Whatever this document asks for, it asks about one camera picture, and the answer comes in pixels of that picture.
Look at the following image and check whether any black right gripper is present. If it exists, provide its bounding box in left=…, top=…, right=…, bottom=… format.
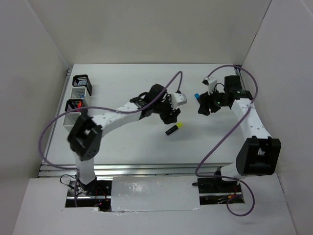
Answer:
left=198, top=87, right=228, bottom=116

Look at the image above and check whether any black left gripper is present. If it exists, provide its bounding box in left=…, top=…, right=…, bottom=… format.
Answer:
left=152, top=94, right=179, bottom=125

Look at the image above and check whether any yellow cap black highlighter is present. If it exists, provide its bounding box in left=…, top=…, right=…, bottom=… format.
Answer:
left=165, top=122, right=183, bottom=136

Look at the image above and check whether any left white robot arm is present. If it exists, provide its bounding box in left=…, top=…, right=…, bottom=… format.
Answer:
left=67, top=84, right=187, bottom=195

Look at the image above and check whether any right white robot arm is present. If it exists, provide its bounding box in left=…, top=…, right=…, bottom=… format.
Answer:
left=198, top=75, right=281, bottom=192

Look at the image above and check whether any white foil cover plate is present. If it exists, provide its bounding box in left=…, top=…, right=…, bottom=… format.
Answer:
left=111, top=176, right=201, bottom=212

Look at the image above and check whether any far white mesh container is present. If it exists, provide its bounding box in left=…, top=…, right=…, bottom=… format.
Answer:
left=70, top=86, right=91, bottom=105

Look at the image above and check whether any white mesh container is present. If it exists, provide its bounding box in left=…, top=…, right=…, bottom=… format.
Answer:
left=70, top=86, right=91, bottom=105
left=63, top=112, right=81, bottom=132

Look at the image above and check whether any near white mesh container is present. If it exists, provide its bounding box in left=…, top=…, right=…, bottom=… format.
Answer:
left=63, top=112, right=81, bottom=132

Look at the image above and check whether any near black mesh container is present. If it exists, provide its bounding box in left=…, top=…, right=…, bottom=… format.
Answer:
left=65, top=98, right=87, bottom=112

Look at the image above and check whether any black mesh container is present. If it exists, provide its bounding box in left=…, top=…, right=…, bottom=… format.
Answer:
left=72, top=74, right=92, bottom=96
left=65, top=98, right=87, bottom=112

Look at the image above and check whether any far black mesh container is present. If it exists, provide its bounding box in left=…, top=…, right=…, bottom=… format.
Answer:
left=72, top=74, right=92, bottom=96

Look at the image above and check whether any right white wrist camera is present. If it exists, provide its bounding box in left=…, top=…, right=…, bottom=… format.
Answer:
left=202, top=76, right=217, bottom=95

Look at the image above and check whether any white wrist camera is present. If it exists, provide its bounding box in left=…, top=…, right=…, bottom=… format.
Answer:
left=202, top=76, right=217, bottom=95
left=171, top=93, right=187, bottom=109

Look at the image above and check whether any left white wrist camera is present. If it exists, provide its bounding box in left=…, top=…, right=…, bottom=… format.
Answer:
left=171, top=93, right=187, bottom=109

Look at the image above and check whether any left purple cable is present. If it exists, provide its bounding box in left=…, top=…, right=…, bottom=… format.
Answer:
left=39, top=70, right=184, bottom=208

